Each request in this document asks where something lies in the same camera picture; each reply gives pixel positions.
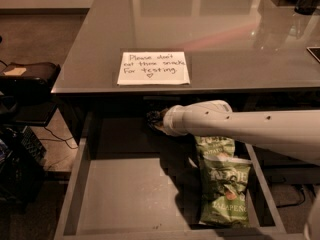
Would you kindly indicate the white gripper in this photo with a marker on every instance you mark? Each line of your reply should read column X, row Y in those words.
column 170, row 120

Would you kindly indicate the dark blue chip bag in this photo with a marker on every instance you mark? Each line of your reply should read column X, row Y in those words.
column 154, row 117

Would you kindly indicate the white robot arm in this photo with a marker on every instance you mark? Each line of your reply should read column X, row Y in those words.
column 293, row 133

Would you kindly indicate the green chip bag middle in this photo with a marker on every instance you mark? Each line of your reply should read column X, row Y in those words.
column 214, row 146

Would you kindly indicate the open grey top drawer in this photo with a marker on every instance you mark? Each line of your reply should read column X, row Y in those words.
column 128, row 183

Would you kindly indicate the green jalapeno chip bag front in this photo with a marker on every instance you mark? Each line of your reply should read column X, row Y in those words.
column 224, row 184

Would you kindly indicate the black container on counter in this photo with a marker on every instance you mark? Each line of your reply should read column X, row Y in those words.
column 306, row 7

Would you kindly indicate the white handwritten paper note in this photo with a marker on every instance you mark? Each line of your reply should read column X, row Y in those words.
column 153, row 68

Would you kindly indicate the black crate on floor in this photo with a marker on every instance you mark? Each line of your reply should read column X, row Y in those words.
column 33, row 145

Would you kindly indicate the black office chair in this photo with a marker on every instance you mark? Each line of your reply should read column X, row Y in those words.
column 27, row 99

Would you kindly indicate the yellow sticky note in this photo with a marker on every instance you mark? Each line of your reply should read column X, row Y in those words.
column 17, row 71

